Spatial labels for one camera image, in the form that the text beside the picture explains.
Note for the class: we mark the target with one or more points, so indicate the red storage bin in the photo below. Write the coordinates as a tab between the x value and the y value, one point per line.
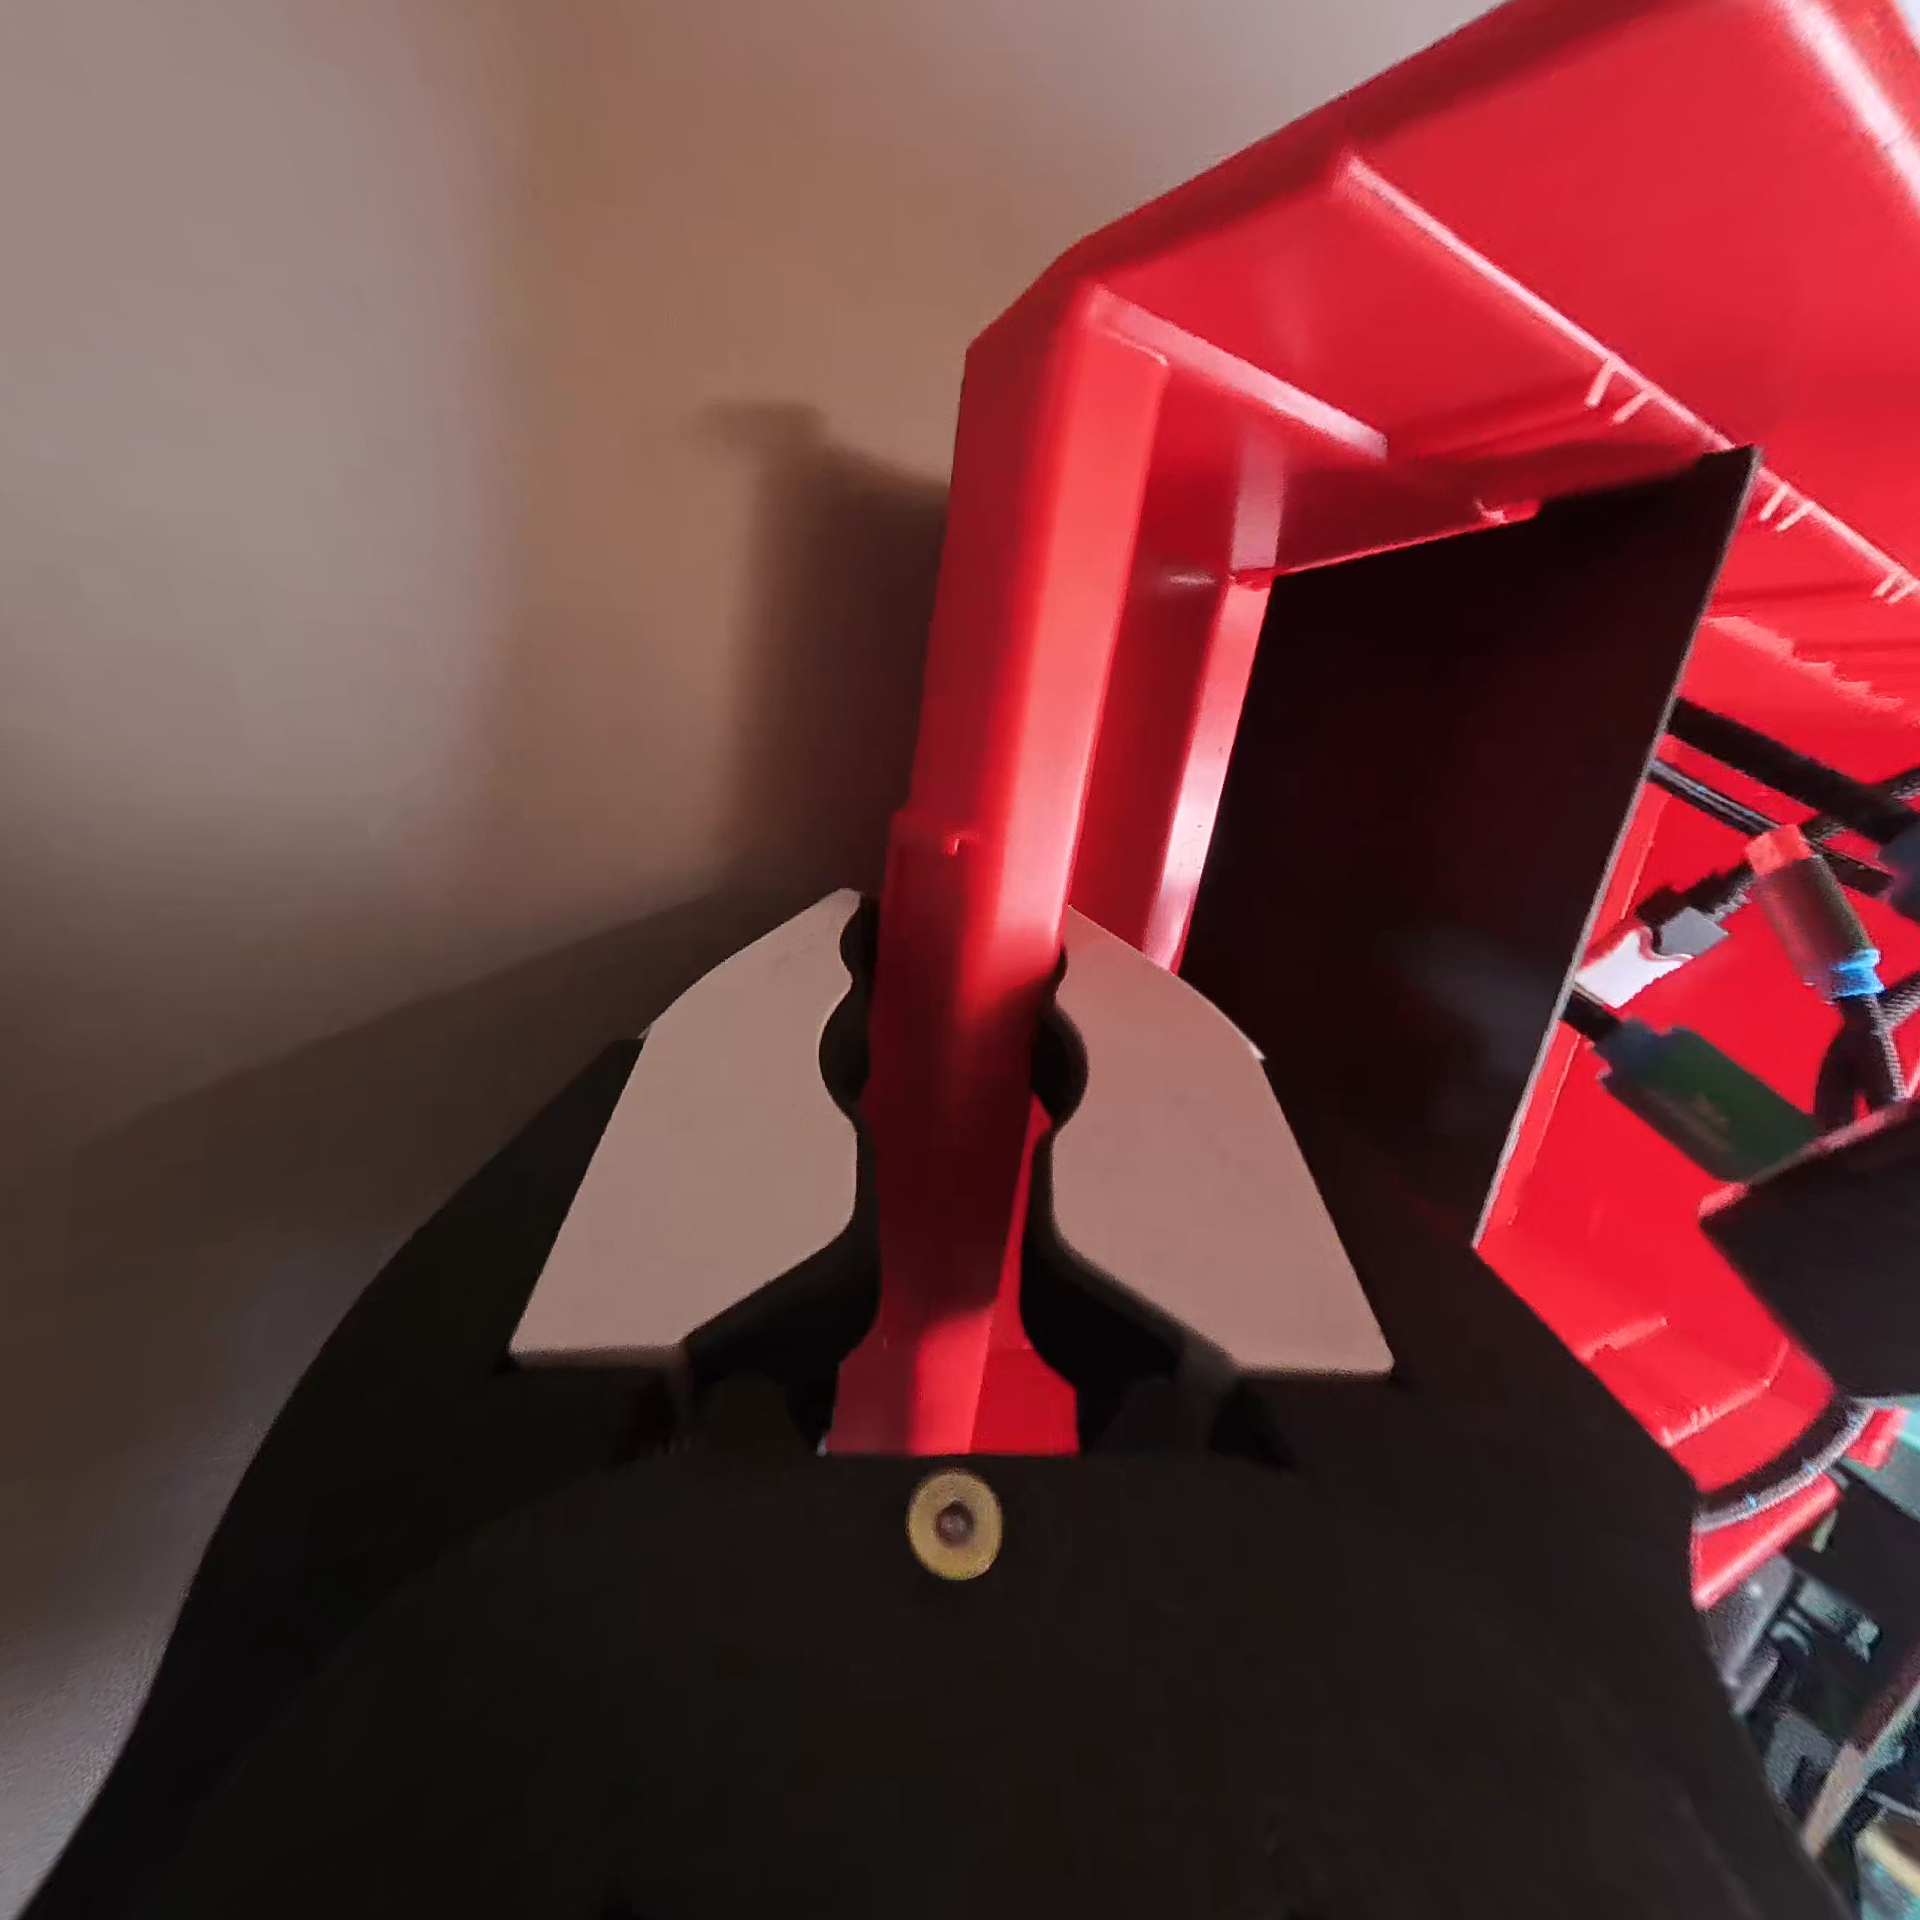
1079	599

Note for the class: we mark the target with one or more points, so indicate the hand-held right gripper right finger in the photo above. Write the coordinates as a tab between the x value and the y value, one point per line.
1201	1201

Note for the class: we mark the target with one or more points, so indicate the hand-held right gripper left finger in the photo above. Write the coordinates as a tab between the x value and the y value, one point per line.
705	1185

